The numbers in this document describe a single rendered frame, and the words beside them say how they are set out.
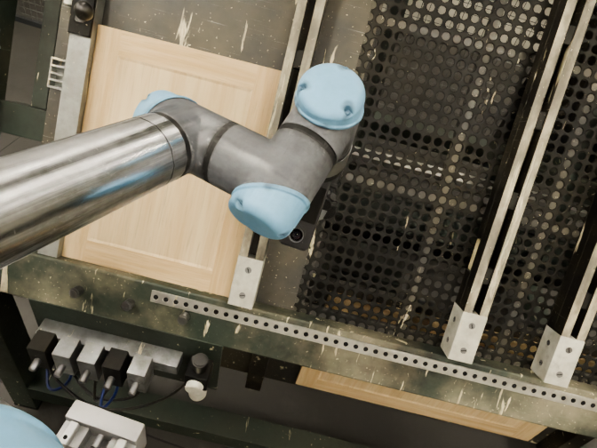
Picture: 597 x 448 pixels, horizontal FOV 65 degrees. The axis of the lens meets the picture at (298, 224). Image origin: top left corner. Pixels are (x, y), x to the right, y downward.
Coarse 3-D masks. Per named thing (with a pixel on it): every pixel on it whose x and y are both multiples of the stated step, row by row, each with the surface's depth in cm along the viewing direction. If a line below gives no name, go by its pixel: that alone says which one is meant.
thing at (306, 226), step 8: (328, 184) 64; (320, 192) 64; (320, 200) 65; (312, 208) 65; (320, 208) 65; (304, 216) 65; (312, 216) 65; (304, 224) 65; (312, 224) 65; (296, 232) 65; (304, 232) 65; (312, 232) 65; (280, 240) 66; (288, 240) 65; (296, 240) 66; (304, 240) 66; (296, 248) 66; (304, 248) 66
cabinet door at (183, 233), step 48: (96, 48) 108; (144, 48) 108; (192, 48) 107; (96, 96) 110; (144, 96) 110; (192, 96) 109; (240, 96) 109; (192, 192) 114; (96, 240) 116; (144, 240) 116; (192, 240) 116; (240, 240) 115
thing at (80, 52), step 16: (96, 16) 105; (96, 32) 107; (80, 48) 106; (80, 64) 107; (64, 80) 107; (80, 80) 107; (64, 96) 108; (80, 96) 108; (64, 112) 109; (80, 112) 109; (64, 128) 109; (80, 128) 111
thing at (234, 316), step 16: (176, 304) 115; (192, 304) 115; (208, 304) 114; (240, 320) 115; (256, 320) 115; (272, 320) 115; (304, 336) 115; (320, 336) 115; (336, 336) 115; (368, 352) 115; (384, 352) 115; (400, 352) 115; (432, 368) 116; (448, 368) 115; (464, 368) 115; (496, 384) 116; (512, 384) 116; (528, 384) 115; (560, 400) 116; (576, 400) 116; (592, 400) 116
